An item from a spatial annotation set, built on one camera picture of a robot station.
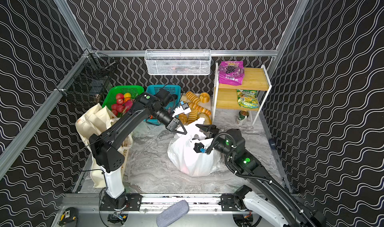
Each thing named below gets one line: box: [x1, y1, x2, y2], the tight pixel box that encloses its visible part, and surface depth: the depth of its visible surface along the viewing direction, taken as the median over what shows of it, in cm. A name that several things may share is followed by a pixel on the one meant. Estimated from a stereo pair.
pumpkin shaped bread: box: [199, 92, 211, 103], surface depth 119 cm
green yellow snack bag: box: [237, 89, 259, 109], surface depth 97 cm
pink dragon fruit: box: [124, 100, 133, 111], surface depth 109 cm
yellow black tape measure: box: [57, 207, 79, 226], surface depth 70 cm
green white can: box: [237, 110, 249, 125], surface depth 100 cm
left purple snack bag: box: [218, 61, 245, 86], surface depth 83 cm
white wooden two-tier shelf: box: [213, 62, 272, 126], surface depth 87 cm
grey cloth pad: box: [156, 199, 190, 227], surface depth 70 cm
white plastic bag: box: [167, 117, 221, 177], surface depth 74 cm
